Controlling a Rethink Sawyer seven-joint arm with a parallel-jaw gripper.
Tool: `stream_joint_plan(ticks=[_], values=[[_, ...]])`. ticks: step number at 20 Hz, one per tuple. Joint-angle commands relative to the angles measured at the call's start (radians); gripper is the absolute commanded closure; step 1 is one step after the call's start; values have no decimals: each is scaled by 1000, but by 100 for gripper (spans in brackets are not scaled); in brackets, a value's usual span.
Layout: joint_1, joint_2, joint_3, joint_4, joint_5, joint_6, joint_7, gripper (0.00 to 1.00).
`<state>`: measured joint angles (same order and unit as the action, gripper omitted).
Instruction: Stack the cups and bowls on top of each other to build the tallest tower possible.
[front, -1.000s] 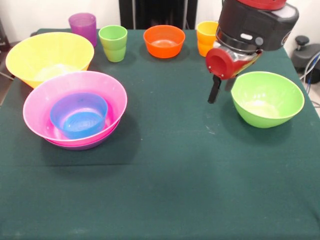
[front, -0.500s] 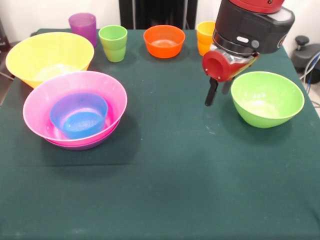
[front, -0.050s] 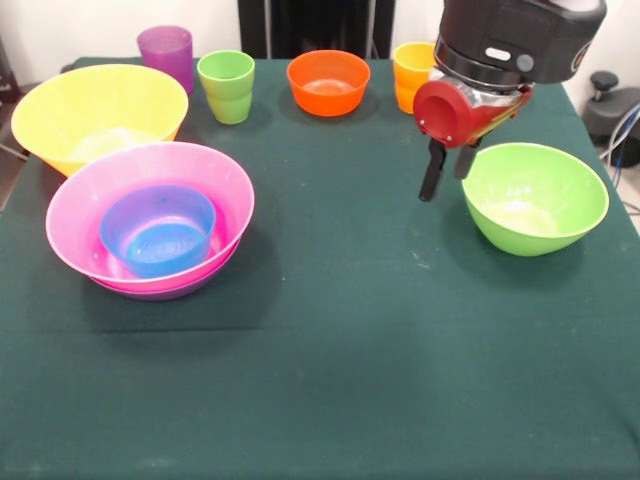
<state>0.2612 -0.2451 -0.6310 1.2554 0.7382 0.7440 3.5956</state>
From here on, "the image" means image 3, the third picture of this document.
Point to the purple bowl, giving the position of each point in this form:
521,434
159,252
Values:
165,295

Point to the large yellow bowl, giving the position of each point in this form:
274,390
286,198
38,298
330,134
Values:
50,115

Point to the dark grey equipment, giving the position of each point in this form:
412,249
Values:
6,80

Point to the orange bowl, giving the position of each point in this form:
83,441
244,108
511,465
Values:
325,100

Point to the green bowl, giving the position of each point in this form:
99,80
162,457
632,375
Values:
525,190

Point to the purple cup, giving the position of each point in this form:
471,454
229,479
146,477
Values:
165,55

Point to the dark green tablecloth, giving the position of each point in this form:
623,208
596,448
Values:
350,350

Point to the blue bowl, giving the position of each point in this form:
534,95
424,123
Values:
160,250

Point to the large pink bowl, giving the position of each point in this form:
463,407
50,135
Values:
80,200

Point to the yellow-orange cup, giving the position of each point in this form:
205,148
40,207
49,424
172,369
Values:
407,85

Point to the green cup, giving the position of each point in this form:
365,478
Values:
227,95

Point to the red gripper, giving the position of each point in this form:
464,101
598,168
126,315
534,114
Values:
442,112

